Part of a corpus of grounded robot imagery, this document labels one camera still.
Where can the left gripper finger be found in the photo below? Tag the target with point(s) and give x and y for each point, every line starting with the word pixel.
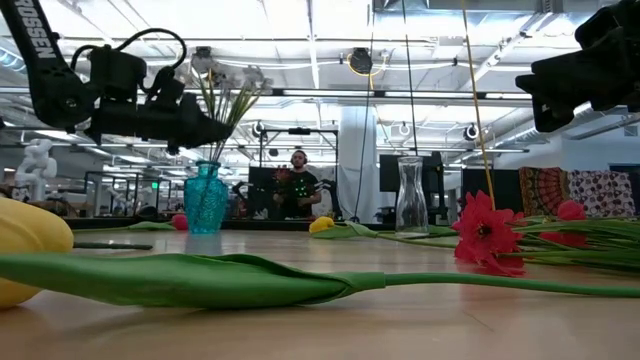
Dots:
pixel 200 142
pixel 200 117

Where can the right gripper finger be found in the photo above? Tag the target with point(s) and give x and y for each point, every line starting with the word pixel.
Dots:
pixel 575 98
pixel 565 75

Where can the red artificial tulip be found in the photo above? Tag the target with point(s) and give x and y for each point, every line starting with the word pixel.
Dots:
pixel 180 222

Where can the yellow artificial tulip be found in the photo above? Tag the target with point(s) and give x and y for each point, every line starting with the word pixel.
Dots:
pixel 175 280
pixel 321 225

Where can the red large-blossom flower bunch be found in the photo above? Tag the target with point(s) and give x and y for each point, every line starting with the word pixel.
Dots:
pixel 485 235

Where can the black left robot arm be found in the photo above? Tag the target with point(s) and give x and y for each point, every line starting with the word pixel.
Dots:
pixel 30 45

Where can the teal glass vase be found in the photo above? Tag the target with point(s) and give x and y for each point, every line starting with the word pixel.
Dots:
pixel 205 205

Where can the clear glass vase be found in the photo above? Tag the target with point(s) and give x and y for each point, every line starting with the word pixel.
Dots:
pixel 411 200

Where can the orange mandala cloth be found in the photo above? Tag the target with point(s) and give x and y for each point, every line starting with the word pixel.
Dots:
pixel 542 190

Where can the purple white patterned cloth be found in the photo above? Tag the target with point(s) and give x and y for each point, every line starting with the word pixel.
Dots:
pixel 600 192

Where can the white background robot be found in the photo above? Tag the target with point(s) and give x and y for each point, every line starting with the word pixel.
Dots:
pixel 35 165

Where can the person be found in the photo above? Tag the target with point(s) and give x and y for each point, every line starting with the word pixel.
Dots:
pixel 300 192

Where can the black background panel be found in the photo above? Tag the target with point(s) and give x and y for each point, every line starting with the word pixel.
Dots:
pixel 505 190

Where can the black monitor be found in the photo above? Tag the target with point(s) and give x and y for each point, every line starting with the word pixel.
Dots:
pixel 387 172

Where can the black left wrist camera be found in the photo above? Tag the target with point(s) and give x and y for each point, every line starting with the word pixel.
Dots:
pixel 167 89

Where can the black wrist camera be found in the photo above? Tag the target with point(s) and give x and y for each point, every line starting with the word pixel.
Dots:
pixel 597 27
pixel 167 89

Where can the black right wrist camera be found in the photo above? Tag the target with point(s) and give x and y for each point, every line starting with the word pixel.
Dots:
pixel 597 27

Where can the black table frame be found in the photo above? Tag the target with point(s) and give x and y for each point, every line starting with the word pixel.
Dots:
pixel 250 225

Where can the black background frame rig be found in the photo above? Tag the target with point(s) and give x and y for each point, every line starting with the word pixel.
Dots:
pixel 299 131

